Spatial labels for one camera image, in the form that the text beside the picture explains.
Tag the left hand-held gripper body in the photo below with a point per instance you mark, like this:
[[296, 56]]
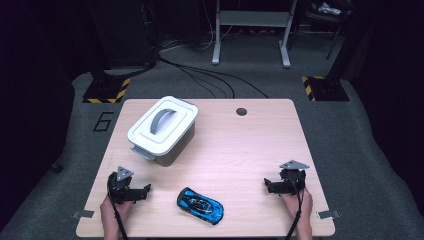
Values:
[[118, 188]]

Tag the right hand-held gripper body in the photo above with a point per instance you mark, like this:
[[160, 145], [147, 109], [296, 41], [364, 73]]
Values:
[[293, 180]]

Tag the blue toy car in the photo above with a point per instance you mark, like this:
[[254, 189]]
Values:
[[200, 205]]

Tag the person's left hand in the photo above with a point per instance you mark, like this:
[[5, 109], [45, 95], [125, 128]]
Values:
[[110, 213]]

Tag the person's right hand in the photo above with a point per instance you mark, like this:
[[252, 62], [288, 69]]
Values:
[[303, 208]]

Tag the grey tape piece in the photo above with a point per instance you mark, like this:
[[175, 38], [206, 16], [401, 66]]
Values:
[[83, 214], [328, 214]]

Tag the small black floor object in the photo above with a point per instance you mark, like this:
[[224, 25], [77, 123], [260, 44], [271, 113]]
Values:
[[56, 167]]

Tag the black table grommet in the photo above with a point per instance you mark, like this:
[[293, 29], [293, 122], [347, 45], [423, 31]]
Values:
[[241, 111]]

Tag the black cabinet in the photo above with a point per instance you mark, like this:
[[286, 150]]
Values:
[[123, 30]]

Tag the dark chair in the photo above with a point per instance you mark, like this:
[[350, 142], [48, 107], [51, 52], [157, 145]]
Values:
[[323, 20]]

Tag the white metal stand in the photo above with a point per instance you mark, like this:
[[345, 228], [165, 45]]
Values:
[[253, 18]]

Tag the white cloth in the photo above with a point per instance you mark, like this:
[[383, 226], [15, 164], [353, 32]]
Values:
[[329, 9]]

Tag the black yellow striped base plate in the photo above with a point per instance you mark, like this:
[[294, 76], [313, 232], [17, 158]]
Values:
[[328, 89], [105, 91]]

